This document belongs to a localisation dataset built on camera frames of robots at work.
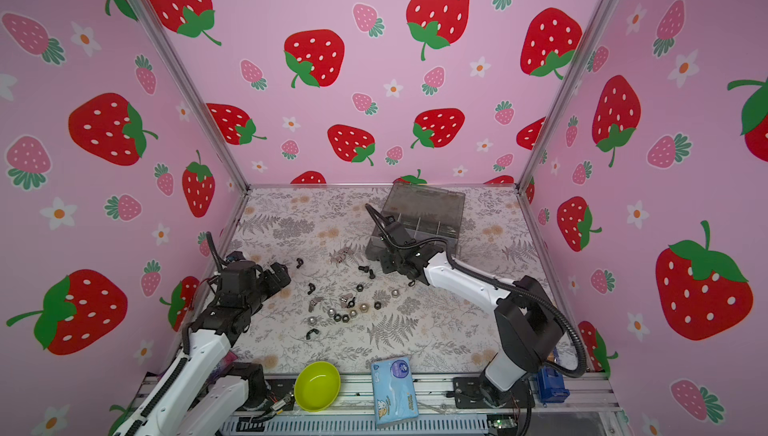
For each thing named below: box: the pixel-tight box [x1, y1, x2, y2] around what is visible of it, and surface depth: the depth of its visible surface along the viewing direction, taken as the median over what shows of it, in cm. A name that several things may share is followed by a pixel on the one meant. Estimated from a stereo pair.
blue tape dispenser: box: [538, 366, 570, 408], surface depth 73 cm
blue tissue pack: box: [370, 356, 419, 425], surface depth 71 cm
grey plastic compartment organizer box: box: [365, 183, 466, 261], surface depth 117 cm
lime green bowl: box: [294, 361, 341, 412], surface depth 76 cm
